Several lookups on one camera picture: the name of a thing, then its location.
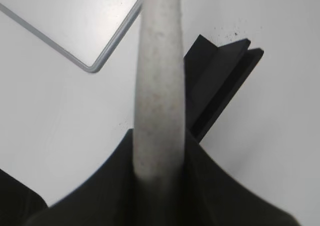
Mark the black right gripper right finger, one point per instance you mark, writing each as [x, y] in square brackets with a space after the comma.
[211, 197]

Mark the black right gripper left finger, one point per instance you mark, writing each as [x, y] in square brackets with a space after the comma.
[107, 198]

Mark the white-handled kitchen knife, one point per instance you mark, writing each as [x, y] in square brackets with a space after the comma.
[159, 111]

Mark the black knife stand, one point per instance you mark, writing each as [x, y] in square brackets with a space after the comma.
[213, 75]

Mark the white grey-rimmed cutting board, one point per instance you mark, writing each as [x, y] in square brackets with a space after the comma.
[86, 32]

